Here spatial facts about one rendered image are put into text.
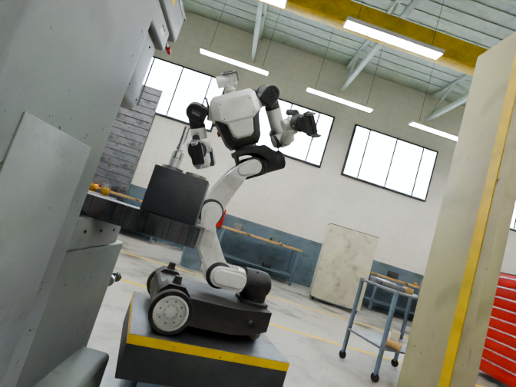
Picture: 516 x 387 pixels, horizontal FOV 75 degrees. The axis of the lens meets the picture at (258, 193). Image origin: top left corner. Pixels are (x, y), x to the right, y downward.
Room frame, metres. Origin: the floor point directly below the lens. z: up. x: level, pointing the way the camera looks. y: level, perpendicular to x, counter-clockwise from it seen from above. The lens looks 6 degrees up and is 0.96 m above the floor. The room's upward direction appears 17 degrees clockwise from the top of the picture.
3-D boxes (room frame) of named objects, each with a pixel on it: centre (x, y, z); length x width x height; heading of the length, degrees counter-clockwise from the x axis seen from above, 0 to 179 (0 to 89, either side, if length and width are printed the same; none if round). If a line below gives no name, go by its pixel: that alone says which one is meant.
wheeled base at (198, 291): (1.94, 0.07, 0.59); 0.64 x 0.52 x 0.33; 108
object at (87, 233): (1.37, 0.73, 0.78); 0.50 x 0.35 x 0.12; 3
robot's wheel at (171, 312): (1.61, 0.22, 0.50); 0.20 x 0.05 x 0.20; 108
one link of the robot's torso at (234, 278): (1.94, 0.04, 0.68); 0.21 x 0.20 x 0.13; 108
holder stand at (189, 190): (1.38, 0.32, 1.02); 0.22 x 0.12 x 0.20; 95
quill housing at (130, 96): (1.36, 0.73, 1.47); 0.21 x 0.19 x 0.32; 93
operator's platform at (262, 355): (1.94, 0.08, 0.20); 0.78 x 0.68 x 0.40; 108
